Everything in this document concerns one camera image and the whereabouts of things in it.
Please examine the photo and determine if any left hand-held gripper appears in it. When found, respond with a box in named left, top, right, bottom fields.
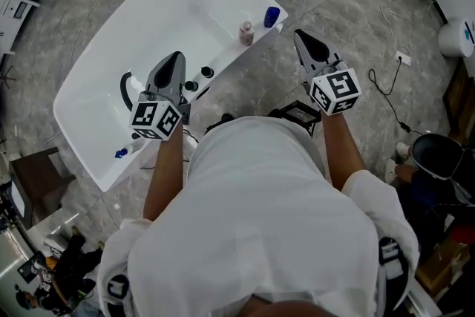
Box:
left=129, top=50, right=192, bottom=142

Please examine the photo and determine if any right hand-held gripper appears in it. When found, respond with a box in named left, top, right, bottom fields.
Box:
left=293, top=29, right=363, bottom=117

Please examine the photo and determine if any white bathtub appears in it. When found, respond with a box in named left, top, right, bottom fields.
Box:
left=53, top=0, right=289, bottom=193

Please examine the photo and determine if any pink patterned bottle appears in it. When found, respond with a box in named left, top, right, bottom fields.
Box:
left=238, top=21, right=256, bottom=47

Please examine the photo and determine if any person's left forearm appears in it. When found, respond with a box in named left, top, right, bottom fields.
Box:
left=142, top=122, right=185, bottom=222

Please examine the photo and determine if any person's right forearm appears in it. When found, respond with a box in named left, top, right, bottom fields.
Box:
left=320, top=111, right=367, bottom=192

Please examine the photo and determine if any black arched faucet spout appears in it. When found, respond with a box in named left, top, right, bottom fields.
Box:
left=119, top=71, right=135, bottom=111

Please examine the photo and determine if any black waist pack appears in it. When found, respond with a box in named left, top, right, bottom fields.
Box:
left=276, top=99, right=322, bottom=135

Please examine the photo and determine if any clear bottle with blue pump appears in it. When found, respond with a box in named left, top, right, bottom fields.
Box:
left=114, top=144, right=144, bottom=160

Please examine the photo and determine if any white cylindrical bin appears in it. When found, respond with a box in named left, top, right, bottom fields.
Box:
left=437, top=19, right=475, bottom=59

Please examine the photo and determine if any person's white shirt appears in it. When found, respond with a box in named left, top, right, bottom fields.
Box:
left=96, top=114, right=420, bottom=317

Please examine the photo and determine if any white cabinet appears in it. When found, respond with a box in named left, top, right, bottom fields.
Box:
left=0, top=0, right=40, bottom=57

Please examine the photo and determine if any dark wooden side table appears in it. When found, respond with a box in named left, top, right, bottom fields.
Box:
left=10, top=146, right=77, bottom=228

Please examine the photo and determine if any black power adapter cable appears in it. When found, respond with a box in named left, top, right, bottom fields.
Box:
left=368, top=61, right=425, bottom=135

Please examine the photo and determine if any black backpack strap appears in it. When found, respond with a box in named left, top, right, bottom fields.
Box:
left=107, top=272, right=131, bottom=306
left=378, top=236, right=406, bottom=280

